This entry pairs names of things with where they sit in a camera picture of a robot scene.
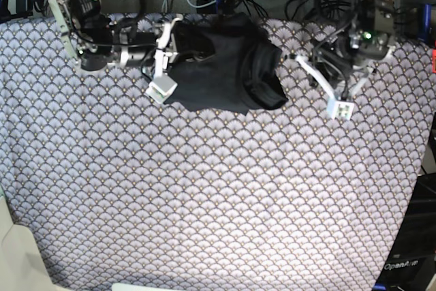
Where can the black T-shirt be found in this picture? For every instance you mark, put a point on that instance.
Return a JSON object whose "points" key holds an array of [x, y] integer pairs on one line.
{"points": [[229, 65]]}

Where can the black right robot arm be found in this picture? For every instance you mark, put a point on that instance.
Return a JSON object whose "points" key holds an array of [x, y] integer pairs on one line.
{"points": [[95, 42]]}

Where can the patterned fan-print tablecloth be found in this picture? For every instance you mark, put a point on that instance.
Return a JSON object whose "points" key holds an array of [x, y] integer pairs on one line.
{"points": [[116, 188]]}

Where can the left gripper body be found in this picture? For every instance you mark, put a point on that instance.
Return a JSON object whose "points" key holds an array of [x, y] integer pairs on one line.
{"points": [[351, 51]]}

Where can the blue right edge clamp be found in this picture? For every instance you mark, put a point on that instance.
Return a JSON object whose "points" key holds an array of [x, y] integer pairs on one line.
{"points": [[425, 30]]}

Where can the black OpenArm box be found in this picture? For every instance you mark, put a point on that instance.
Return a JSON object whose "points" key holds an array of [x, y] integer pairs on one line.
{"points": [[411, 261]]}

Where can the beige bin corner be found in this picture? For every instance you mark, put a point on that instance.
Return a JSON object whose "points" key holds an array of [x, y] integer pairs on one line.
{"points": [[22, 267]]}

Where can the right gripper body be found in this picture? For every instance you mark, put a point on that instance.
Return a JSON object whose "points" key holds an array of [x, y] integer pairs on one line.
{"points": [[137, 49]]}

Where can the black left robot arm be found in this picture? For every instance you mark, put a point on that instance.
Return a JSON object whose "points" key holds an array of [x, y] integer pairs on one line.
{"points": [[357, 15]]}

